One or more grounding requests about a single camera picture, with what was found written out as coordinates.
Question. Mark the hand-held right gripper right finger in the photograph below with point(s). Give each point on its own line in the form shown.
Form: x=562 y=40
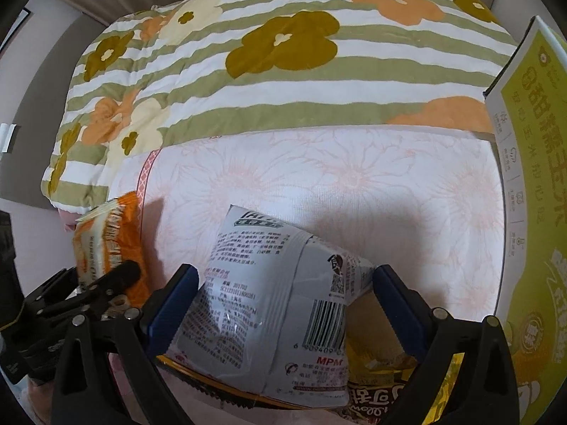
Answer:
x=401 y=314

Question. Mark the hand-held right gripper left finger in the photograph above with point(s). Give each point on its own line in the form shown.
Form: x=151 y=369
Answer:
x=170 y=314

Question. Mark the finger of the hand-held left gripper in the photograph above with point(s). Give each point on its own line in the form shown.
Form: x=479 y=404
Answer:
x=124 y=274
x=53 y=287

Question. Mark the orange and white snack packet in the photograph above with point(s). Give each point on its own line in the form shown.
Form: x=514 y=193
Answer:
x=115 y=239

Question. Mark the silver snack packet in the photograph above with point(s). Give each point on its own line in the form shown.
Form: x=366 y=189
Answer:
x=265 y=283

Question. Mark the green cardboard box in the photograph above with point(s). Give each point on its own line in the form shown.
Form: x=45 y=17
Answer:
x=531 y=186

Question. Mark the yellow and brown snack packet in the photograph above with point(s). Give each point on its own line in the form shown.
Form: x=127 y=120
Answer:
x=381 y=341

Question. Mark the white paper roll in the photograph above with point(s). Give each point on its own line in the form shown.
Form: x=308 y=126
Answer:
x=8 y=138

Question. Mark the grey headboard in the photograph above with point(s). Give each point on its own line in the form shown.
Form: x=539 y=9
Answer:
x=53 y=75

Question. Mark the green striped floral blanket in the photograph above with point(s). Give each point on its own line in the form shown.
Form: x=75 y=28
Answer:
x=265 y=97

